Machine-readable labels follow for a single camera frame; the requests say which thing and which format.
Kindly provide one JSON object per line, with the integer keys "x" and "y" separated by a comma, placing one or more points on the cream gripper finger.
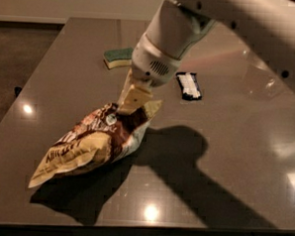
{"x": 134, "y": 95}

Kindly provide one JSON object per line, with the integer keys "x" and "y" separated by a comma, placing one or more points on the small black object on floor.
{"x": 17, "y": 90}

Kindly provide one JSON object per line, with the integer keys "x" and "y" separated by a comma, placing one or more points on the green and yellow sponge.
{"x": 118, "y": 57}

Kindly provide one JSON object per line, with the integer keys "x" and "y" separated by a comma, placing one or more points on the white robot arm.
{"x": 266, "y": 26}

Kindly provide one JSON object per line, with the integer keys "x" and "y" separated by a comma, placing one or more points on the black and white snack packet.
{"x": 190, "y": 89}

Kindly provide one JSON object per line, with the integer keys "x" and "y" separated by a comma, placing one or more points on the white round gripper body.
{"x": 150, "y": 65}

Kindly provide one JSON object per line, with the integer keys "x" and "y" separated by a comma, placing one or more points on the brown and cream chip bag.
{"x": 103, "y": 137}

